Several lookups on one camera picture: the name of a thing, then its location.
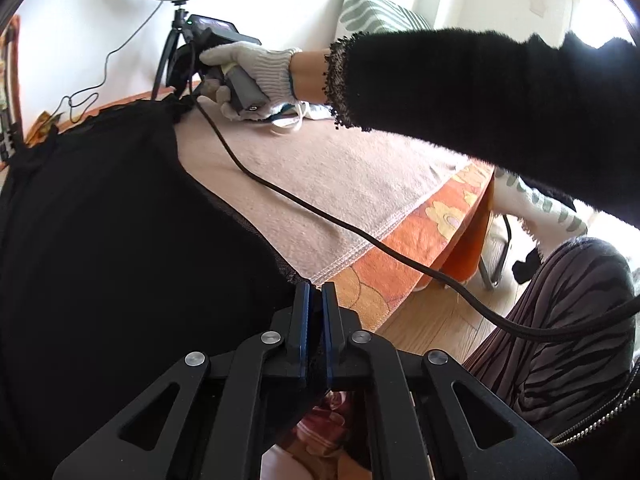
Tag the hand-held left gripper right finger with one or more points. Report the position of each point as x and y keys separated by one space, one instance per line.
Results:
x=328 y=332

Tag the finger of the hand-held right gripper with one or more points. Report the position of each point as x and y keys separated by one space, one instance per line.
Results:
x=182 y=105

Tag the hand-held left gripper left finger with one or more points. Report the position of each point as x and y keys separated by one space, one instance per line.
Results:
x=303 y=332

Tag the black garment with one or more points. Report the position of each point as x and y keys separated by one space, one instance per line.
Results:
x=115 y=260

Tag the person's right forearm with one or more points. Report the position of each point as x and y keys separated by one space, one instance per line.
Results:
x=475 y=90

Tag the person's right hand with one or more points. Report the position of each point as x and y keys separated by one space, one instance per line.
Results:
x=260 y=67

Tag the black tripod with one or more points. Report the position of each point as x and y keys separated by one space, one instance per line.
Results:
x=167 y=50

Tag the red plaid cloth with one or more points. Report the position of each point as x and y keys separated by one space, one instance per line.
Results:
x=322 y=422

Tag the orange floral blanket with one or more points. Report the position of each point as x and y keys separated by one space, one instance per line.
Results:
x=425 y=240

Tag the beige pink blanket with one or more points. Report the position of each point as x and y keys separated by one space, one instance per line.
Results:
x=320 y=180

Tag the green striped pillow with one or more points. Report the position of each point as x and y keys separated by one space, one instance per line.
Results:
x=375 y=12

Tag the metal chair leg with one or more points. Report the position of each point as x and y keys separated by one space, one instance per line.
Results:
x=495 y=255

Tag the person's striped trouser legs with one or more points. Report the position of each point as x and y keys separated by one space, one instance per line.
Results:
x=565 y=320

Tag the white green patterned cloth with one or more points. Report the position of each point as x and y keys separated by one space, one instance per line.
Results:
x=537 y=200

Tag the black zippered jacket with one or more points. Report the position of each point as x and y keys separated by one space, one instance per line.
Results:
x=607 y=410

